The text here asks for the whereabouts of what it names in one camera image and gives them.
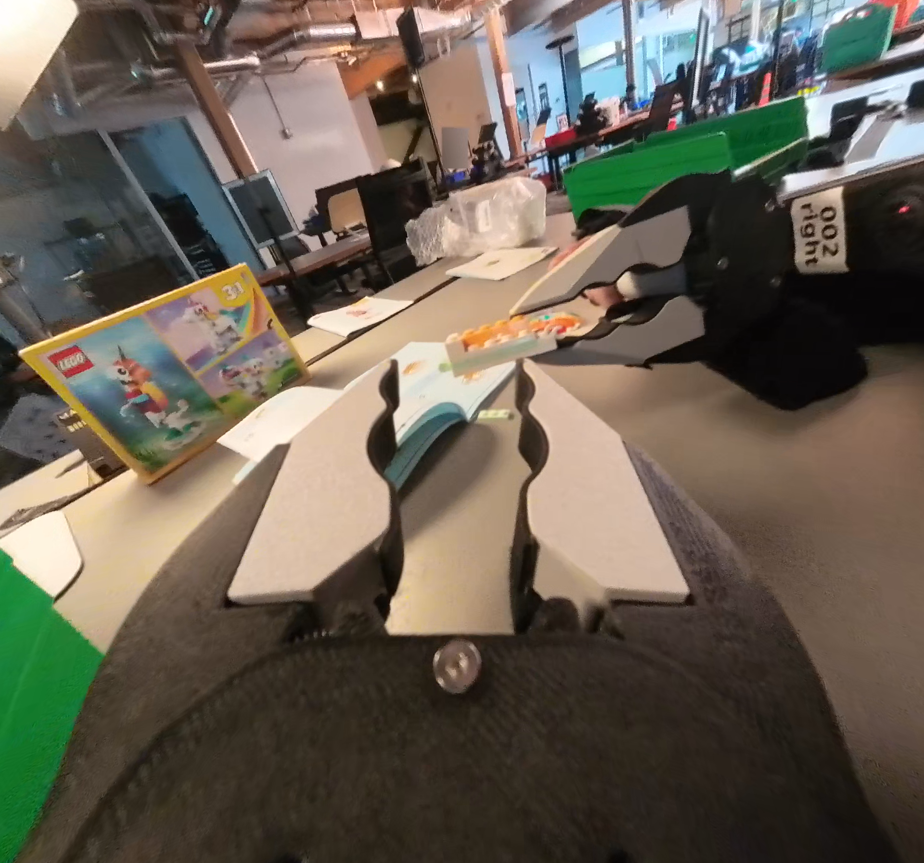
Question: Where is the grey monitor on stand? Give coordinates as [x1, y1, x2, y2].
[222, 169, 300, 247]

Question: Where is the white booklet with orange print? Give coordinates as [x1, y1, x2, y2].
[307, 295, 416, 337]

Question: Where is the white and orange Lego assembly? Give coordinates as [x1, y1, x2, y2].
[442, 329, 560, 378]

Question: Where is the brown wooden table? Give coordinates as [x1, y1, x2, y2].
[256, 231, 376, 301]

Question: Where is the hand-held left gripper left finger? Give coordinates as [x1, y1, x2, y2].
[227, 359, 405, 619]

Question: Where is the light blue instruction booklet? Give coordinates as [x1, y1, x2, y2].
[383, 342, 519, 485]

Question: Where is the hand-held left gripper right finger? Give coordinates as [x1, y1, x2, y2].
[514, 360, 694, 620]

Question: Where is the bubble wrap bag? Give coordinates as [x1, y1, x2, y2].
[404, 176, 547, 265]

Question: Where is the orange arch lego brick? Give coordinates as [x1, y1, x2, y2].
[462, 320, 539, 353]

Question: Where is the person's right forearm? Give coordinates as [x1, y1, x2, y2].
[711, 279, 924, 413]

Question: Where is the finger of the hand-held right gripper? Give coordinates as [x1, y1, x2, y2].
[509, 216, 695, 317]
[538, 292, 707, 368]

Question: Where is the black cabinet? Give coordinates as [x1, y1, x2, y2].
[357, 169, 434, 283]

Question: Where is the plain white booklet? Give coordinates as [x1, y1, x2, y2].
[217, 385, 344, 461]

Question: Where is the green storage crate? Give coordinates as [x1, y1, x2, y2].
[819, 3, 898, 74]

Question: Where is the white studio light panel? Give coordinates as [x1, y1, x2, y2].
[0, 0, 79, 131]

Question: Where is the yellow lego set box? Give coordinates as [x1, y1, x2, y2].
[18, 263, 311, 485]

